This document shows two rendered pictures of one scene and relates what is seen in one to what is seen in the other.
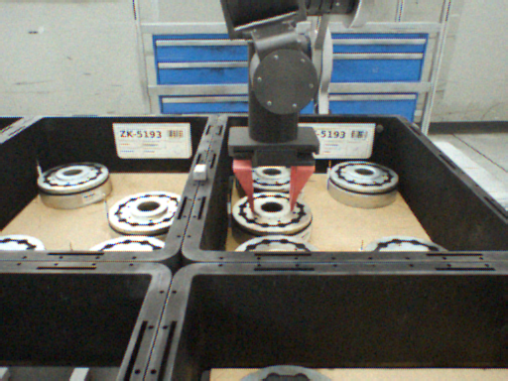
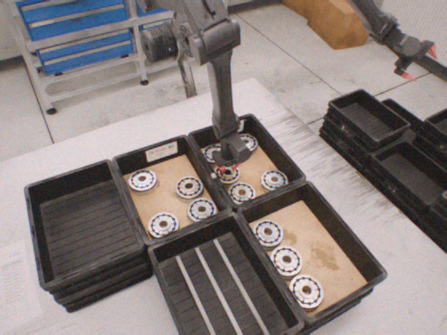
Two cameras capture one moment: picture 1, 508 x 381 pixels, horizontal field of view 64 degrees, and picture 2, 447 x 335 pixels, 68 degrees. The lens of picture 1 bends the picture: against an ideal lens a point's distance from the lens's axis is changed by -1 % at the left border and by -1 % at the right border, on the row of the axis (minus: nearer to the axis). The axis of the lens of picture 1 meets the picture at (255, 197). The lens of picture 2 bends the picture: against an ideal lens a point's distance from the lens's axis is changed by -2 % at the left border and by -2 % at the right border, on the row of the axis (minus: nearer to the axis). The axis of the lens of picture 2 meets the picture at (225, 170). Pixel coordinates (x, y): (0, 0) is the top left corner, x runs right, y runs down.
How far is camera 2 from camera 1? 0.86 m
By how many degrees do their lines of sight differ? 32
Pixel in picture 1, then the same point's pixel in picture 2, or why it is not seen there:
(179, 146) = (172, 150)
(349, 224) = (248, 166)
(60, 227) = (156, 202)
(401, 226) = (263, 161)
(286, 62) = (245, 152)
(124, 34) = not seen: outside the picture
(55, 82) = not seen: outside the picture
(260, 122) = (227, 155)
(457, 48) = not seen: outside the picture
